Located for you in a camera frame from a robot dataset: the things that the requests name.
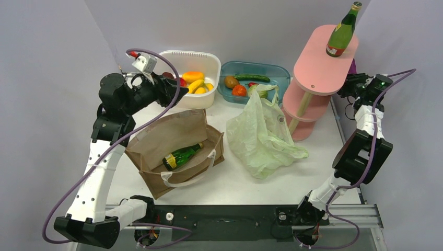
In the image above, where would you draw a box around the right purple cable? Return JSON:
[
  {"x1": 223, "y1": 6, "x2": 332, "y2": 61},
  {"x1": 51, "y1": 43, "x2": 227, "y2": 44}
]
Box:
[{"x1": 294, "y1": 69, "x2": 417, "y2": 251}]

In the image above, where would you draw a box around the pink three-tier shelf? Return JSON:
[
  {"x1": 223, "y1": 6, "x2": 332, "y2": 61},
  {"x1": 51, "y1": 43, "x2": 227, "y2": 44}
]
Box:
[{"x1": 282, "y1": 25, "x2": 359, "y2": 141}]

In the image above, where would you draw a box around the yellow orange mango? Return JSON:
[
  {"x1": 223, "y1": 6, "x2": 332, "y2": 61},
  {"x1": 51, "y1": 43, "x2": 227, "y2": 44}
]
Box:
[{"x1": 181, "y1": 72, "x2": 205, "y2": 84}]

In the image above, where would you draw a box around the brown paper tote bag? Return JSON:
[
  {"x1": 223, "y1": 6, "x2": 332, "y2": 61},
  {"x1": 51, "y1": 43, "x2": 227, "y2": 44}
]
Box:
[{"x1": 125, "y1": 109, "x2": 224, "y2": 199}]

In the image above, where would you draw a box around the yellow banana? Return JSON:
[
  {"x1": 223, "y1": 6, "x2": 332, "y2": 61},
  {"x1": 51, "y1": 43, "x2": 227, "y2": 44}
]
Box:
[{"x1": 188, "y1": 79, "x2": 204, "y2": 94}]

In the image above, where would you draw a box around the green glass bottle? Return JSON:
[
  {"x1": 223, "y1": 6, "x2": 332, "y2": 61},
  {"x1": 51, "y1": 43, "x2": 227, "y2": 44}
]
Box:
[{"x1": 326, "y1": 1, "x2": 363, "y2": 57}]

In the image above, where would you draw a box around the green cucumber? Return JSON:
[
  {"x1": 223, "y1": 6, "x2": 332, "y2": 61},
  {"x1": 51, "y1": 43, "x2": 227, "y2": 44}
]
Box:
[{"x1": 234, "y1": 74, "x2": 271, "y2": 83}]

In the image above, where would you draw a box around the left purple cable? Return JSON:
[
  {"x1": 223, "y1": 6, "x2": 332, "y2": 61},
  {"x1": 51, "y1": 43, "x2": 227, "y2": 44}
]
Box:
[{"x1": 42, "y1": 48, "x2": 182, "y2": 245}]

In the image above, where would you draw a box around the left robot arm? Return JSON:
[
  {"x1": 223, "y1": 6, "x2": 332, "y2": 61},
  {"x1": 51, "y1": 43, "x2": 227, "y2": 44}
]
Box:
[{"x1": 53, "y1": 73, "x2": 188, "y2": 249}]

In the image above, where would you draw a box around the purple cable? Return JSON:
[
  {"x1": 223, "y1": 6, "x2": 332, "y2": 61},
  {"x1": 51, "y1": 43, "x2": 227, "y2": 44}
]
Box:
[
  {"x1": 294, "y1": 69, "x2": 417, "y2": 251},
  {"x1": 42, "y1": 48, "x2": 182, "y2": 245}
]

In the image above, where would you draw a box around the teal plastic tray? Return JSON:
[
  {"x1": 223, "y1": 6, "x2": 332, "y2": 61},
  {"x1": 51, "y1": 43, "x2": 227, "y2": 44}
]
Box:
[{"x1": 217, "y1": 61, "x2": 291, "y2": 105}]

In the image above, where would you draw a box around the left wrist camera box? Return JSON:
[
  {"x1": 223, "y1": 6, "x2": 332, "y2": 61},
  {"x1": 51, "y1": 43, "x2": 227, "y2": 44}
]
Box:
[{"x1": 129, "y1": 51, "x2": 157, "y2": 84}]

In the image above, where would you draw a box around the green plastic grocery bag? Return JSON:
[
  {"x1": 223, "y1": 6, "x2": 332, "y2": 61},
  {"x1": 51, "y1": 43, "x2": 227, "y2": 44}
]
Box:
[{"x1": 226, "y1": 84, "x2": 309, "y2": 179}]

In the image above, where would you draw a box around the purple snack packet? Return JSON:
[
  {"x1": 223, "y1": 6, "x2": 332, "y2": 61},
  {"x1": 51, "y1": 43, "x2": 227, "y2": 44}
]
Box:
[{"x1": 348, "y1": 59, "x2": 357, "y2": 74}]

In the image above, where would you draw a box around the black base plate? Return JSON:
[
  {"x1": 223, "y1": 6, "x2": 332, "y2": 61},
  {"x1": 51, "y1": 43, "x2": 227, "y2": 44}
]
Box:
[{"x1": 148, "y1": 205, "x2": 329, "y2": 242}]

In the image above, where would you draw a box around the brown potato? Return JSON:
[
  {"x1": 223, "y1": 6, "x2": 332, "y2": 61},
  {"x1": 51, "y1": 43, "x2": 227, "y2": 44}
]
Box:
[{"x1": 224, "y1": 76, "x2": 240, "y2": 89}]

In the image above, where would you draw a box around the white plastic basin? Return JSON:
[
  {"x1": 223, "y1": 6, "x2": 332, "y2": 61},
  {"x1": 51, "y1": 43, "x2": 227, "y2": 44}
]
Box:
[{"x1": 160, "y1": 50, "x2": 221, "y2": 109}]

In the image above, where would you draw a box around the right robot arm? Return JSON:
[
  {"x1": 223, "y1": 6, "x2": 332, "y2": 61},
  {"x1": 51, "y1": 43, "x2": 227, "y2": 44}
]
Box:
[{"x1": 295, "y1": 73, "x2": 393, "y2": 224}]

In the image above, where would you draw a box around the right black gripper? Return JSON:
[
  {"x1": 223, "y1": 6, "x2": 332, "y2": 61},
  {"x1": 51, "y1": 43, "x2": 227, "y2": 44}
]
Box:
[{"x1": 329, "y1": 74, "x2": 368, "y2": 99}]

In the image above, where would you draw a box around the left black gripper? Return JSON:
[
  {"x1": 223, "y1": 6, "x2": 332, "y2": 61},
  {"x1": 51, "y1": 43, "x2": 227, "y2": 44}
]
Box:
[{"x1": 122, "y1": 71, "x2": 188, "y2": 115}]

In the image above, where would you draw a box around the orange fruit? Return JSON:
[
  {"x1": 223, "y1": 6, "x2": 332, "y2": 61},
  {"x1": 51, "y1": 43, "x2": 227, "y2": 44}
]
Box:
[{"x1": 231, "y1": 84, "x2": 247, "y2": 97}]

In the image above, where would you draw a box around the dark red fruit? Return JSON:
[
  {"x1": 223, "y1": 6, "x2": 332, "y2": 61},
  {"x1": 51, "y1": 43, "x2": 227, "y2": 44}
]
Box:
[{"x1": 162, "y1": 72, "x2": 175, "y2": 79}]

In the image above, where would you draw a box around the small green bottle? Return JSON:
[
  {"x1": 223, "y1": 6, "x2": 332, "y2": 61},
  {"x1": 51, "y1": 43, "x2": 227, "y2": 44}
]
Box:
[{"x1": 162, "y1": 142, "x2": 204, "y2": 172}]

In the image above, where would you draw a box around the red tomato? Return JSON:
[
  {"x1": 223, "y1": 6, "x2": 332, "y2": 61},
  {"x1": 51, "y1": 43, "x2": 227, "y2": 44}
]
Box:
[{"x1": 179, "y1": 77, "x2": 187, "y2": 87}]

